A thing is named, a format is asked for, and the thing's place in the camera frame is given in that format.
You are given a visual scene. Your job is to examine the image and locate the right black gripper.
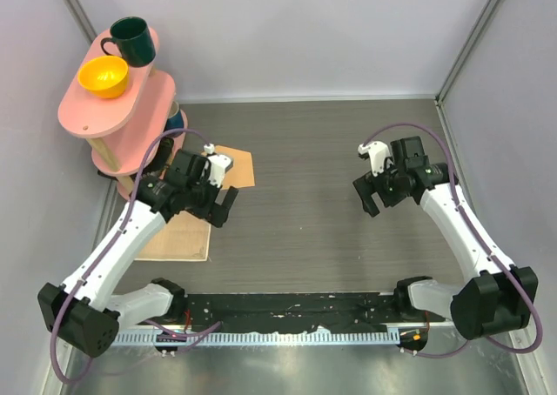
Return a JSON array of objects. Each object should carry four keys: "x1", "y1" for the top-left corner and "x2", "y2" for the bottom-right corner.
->
[{"x1": 352, "y1": 159, "x2": 407, "y2": 217}]

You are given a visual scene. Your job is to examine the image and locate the orange paper envelope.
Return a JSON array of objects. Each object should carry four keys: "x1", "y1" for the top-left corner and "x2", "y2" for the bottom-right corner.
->
[{"x1": 205, "y1": 145, "x2": 255, "y2": 190}]

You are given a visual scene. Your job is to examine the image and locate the beige letter paper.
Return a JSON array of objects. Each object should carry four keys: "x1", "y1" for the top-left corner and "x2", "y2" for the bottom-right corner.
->
[{"x1": 136, "y1": 211, "x2": 211, "y2": 262}]

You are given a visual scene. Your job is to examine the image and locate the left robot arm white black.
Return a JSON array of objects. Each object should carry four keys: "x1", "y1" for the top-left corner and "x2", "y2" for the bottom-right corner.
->
[{"x1": 37, "y1": 151, "x2": 238, "y2": 358}]

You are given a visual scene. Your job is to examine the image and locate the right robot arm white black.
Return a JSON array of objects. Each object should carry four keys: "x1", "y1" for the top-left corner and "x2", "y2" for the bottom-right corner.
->
[{"x1": 353, "y1": 137, "x2": 538, "y2": 340}]

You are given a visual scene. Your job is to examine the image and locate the blue cup on shelf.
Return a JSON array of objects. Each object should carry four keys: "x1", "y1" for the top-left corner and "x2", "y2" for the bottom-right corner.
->
[{"x1": 164, "y1": 101, "x2": 185, "y2": 131}]

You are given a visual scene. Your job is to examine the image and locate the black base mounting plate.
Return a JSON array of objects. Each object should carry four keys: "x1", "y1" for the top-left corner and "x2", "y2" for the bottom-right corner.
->
[{"x1": 154, "y1": 292, "x2": 445, "y2": 334}]

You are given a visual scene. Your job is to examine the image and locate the yellow bowl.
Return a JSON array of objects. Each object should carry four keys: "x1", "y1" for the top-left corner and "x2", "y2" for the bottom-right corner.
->
[{"x1": 77, "y1": 56, "x2": 129, "y2": 99}]

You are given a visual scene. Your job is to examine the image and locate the dark green mug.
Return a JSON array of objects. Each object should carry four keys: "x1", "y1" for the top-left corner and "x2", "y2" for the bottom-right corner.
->
[{"x1": 100, "y1": 17, "x2": 156, "y2": 68}]

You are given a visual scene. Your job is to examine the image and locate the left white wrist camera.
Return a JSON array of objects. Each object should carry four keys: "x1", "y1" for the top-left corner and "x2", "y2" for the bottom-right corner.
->
[{"x1": 204, "y1": 143, "x2": 233, "y2": 189}]

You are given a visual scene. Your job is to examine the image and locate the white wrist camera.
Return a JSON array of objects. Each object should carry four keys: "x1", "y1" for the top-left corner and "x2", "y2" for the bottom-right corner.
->
[
  {"x1": 204, "y1": 143, "x2": 233, "y2": 189},
  {"x1": 358, "y1": 141, "x2": 393, "y2": 177}
]

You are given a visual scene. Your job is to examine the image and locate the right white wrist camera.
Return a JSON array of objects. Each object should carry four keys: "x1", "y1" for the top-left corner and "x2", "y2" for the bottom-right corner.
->
[{"x1": 358, "y1": 141, "x2": 393, "y2": 177}]

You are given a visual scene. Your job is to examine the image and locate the white slotted cable duct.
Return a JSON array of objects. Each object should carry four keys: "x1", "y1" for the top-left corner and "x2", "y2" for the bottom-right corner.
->
[{"x1": 112, "y1": 328, "x2": 399, "y2": 349}]

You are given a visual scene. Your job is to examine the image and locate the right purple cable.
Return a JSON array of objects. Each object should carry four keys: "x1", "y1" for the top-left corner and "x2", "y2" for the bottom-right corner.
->
[{"x1": 363, "y1": 122, "x2": 544, "y2": 358}]

